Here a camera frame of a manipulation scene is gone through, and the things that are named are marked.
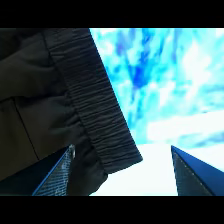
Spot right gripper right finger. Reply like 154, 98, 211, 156
170, 145, 224, 197

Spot black pants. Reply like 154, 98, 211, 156
0, 28, 144, 197

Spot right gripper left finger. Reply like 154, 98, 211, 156
32, 144, 76, 197

